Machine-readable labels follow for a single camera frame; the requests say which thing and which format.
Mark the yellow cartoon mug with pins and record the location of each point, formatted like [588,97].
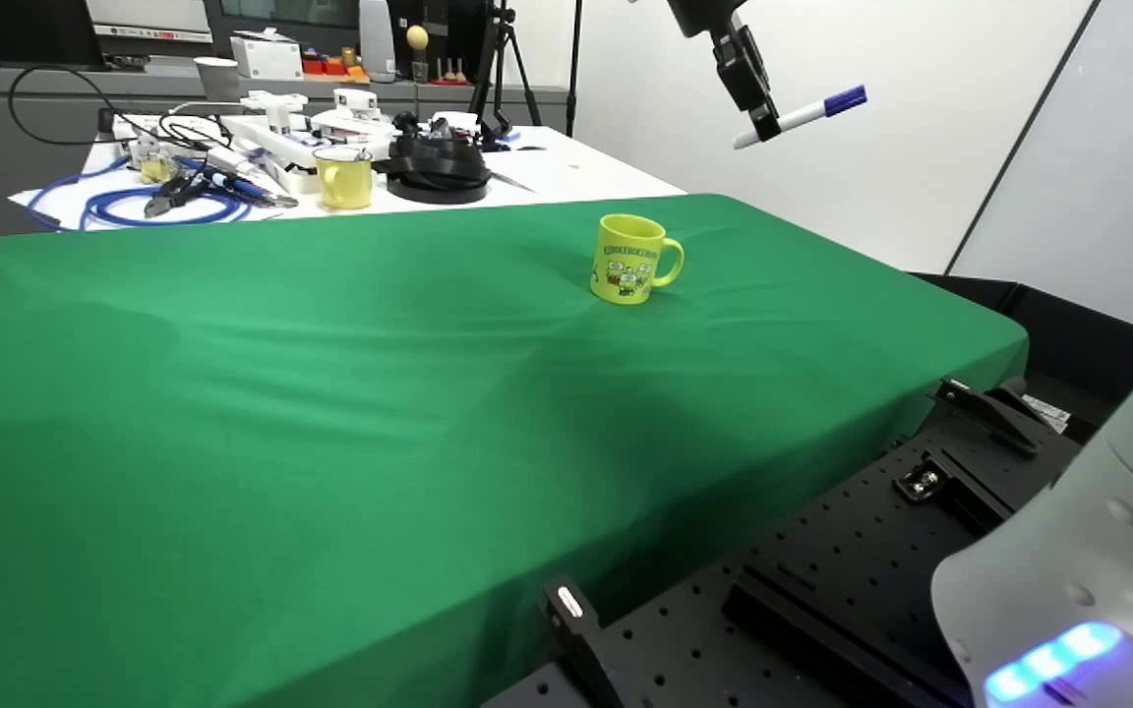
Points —
[634,257]

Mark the black camera tripod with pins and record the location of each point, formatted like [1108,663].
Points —
[500,55]

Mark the small yellow plastic jar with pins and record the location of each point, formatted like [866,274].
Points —
[344,178]

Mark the large window display frame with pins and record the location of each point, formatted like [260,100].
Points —
[319,25]

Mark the black optical breadboard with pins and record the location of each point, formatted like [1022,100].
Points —
[836,603]

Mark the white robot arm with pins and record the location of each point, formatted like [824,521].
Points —
[988,563]

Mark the green table cloth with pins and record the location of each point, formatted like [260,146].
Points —
[336,460]

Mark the black clamp bracket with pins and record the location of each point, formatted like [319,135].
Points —
[580,644]

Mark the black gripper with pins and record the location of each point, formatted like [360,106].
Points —
[736,62]

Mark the white container with lid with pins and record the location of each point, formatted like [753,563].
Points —
[270,53]

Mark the blue capped white marker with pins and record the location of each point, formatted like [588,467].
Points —
[815,113]

